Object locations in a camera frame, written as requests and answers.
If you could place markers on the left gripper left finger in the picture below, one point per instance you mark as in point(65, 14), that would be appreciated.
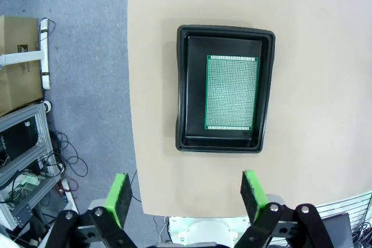
point(120, 198)

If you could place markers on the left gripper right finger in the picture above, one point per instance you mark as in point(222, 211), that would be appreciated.
point(253, 195)

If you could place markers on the green perforated circuit board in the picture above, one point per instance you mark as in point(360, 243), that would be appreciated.
point(231, 91)

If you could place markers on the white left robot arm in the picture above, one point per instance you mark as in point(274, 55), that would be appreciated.
point(203, 230)

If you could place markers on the black ESD tray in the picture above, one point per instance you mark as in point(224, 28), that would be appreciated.
point(194, 91)

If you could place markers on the white power strip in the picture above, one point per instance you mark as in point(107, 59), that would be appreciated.
point(68, 192)

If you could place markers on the white table foot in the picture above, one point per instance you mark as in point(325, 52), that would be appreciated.
point(45, 71)

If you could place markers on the large brown cardboard box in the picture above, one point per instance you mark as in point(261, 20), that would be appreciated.
point(17, 85)

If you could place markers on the ridged aluminium base plate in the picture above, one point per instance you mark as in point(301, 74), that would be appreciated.
point(360, 204)

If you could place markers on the aluminium frame stand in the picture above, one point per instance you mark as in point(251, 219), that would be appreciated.
point(26, 114)

